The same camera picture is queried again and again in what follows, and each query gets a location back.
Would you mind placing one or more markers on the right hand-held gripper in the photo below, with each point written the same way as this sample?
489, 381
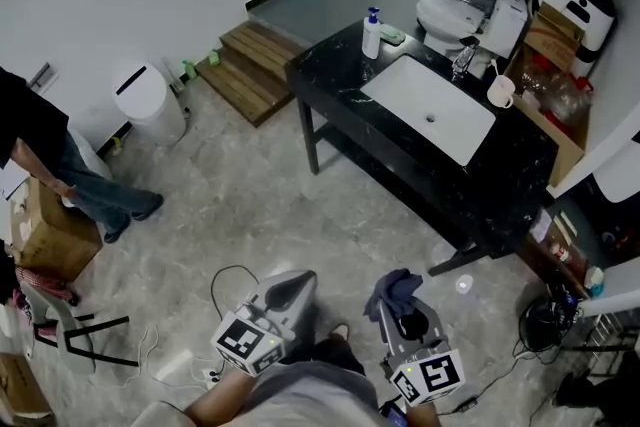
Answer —
405, 352

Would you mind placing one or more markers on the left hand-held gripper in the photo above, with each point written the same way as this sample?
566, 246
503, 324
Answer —
292, 322

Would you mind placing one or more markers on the dark blue cloth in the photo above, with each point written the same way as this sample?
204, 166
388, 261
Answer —
395, 287

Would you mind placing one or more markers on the white soap dispenser blue pump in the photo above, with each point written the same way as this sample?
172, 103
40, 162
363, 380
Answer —
370, 37

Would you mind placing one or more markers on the person's right forearm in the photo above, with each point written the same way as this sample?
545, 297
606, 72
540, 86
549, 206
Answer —
422, 416

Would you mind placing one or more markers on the person's left forearm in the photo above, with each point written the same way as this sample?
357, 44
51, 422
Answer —
220, 395

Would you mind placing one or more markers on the green soap dish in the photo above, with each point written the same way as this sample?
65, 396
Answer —
392, 34

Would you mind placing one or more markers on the person's shoe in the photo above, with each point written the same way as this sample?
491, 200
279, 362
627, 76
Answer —
340, 331

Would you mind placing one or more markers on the person's black trouser leg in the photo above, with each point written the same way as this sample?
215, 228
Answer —
337, 355

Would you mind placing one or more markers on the dark smartphone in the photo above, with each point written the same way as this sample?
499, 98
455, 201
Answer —
395, 416

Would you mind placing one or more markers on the person's grey shirt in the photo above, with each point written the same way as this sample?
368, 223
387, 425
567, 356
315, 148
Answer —
310, 395

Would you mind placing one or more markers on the black power adapter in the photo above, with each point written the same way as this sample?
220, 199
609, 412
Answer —
467, 403

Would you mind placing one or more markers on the clear plastic cup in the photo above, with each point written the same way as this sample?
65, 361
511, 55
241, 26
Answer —
464, 284

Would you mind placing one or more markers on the white power strip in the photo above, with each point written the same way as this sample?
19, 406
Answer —
206, 377

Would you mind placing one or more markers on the grey chair black legs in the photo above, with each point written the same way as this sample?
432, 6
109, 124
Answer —
67, 340

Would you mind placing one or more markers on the black marble vanity table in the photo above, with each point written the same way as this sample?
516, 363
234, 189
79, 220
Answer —
340, 75

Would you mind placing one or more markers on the white rectangular sink basin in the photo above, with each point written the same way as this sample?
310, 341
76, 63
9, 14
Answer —
425, 100

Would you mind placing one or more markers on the large brown cardboard box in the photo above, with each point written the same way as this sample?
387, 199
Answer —
50, 235

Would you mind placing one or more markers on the white lidded trash bin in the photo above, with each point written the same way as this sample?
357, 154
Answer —
150, 107

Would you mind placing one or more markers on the wooden steps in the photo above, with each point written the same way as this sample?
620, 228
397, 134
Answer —
245, 65

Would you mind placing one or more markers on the green spray bottle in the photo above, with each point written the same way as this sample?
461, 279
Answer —
190, 71

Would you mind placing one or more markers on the white toilet brush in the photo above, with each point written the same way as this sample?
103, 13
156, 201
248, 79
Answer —
174, 77

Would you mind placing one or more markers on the small green container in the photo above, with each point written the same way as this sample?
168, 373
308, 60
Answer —
213, 58

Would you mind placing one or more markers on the white cup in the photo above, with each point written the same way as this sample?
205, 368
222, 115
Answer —
500, 92

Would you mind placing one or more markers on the flat cardboard box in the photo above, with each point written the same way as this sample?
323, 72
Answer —
20, 385

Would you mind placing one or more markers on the toothbrush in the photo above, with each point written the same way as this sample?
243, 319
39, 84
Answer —
496, 67

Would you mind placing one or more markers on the chrome faucet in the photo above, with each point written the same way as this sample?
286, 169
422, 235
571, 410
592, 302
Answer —
465, 57

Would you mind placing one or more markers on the open cardboard box with bags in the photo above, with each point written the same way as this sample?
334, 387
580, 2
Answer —
555, 80

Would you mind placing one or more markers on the white toilet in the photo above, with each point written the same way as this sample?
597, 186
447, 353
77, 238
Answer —
447, 17

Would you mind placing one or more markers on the white toilet tank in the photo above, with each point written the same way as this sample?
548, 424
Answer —
507, 22

